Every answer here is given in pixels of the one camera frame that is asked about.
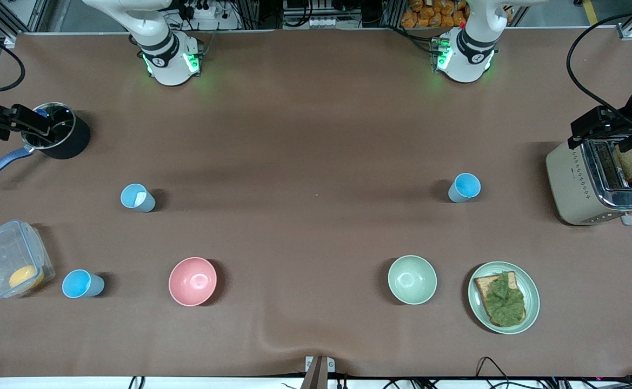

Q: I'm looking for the black saucepan with blue handle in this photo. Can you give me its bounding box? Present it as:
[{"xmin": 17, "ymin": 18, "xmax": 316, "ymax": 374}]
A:
[{"xmin": 0, "ymin": 102, "xmax": 91, "ymax": 186}]

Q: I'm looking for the brown table cover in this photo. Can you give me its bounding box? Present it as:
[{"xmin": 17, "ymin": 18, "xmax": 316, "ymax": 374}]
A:
[{"xmin": 0, "ymin": 27, "xmax": 632, "ymax": 379}]

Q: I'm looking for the green lettuce leaf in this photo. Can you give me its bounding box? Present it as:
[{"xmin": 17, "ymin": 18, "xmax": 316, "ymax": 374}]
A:
[{"xmin": 482, "ymin": 272, "xmax": 526, "ymax": 327}]

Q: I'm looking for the toast slice under lettuce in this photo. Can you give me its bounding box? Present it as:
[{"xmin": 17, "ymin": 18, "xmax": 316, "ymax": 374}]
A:
[{"xmin": 474, "ymin": 271, "xmax": 527, "ymax": 327}]

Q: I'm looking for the bag of orange buns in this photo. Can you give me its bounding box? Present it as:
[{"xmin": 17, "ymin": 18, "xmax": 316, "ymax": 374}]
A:
[{"xmin": 401, "ymin": 0, "xmax": 469, "ymax": 29}]

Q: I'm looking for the pink bowl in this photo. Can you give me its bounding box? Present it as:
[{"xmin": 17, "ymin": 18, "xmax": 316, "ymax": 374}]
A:
[{"xmin": 168, "ymin": 257, "xmax": 218, "ymax": 307}]

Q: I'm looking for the glass lid with blue knob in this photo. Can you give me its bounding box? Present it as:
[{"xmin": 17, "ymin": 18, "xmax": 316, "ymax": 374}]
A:
[{"xmin": 24, "ymin": 102, "xmax": 76, "ymax": 150}]

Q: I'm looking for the blue plastic cup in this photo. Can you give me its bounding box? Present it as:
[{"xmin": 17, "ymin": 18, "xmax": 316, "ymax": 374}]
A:
[
  {"xmin": 120, "ymin": 183, "xmax": 156, "ymax": 213},
  {"xmin": 448, "ymin": 172, "xmax": 482, "ymax": 204},
  {"xmin": 62, "ymin": 269, "xmax": 105, "ymax": 299}
]

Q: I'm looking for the pale green plate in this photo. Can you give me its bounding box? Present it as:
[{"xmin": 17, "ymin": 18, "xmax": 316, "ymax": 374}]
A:
[{"xmin": 468, "ymin": 261, "xmax": 541, "ymax": 335}]

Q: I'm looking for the beige and chrome toaster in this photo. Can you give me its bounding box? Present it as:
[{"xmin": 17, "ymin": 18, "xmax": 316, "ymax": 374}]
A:
[{"xmin": 545, "ymin": 136, "xmax": 632, "ymax": 226}]

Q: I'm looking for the white power strip with plugs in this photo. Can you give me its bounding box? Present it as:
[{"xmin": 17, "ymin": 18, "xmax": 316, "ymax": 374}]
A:
[{"xmin": 185, "ymin": 2, "xmax": 220, "ymax": 20}]

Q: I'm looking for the black looped floor cable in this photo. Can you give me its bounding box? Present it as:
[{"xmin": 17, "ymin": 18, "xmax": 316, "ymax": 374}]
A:
[{"xmin": 475, "ymin": 357, "xmax": 511, "ymax": 389}]

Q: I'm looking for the round yellow food piece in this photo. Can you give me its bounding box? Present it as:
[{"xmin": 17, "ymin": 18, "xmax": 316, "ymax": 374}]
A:
[{"xmin": 9, "ymin": 265, "xmax": 45, "ymax": 291}]

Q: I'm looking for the clear plastic food container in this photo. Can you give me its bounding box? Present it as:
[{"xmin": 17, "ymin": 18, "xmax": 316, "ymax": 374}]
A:
[{"xmin": 0, "ymin": 219, "xmax": 56, "ymax": 299}]

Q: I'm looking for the metal bracket with post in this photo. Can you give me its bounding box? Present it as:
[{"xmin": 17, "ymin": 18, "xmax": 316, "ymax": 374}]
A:
[{"xmin": 301, "ymin": 356, "xmax": 336, "ymax": 389}]

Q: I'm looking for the pale green bowl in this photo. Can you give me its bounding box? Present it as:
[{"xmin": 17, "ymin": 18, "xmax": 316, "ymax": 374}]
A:
[{"xmin": 387, "ymin": 254, "xmax": 438, "ymax": 306}]

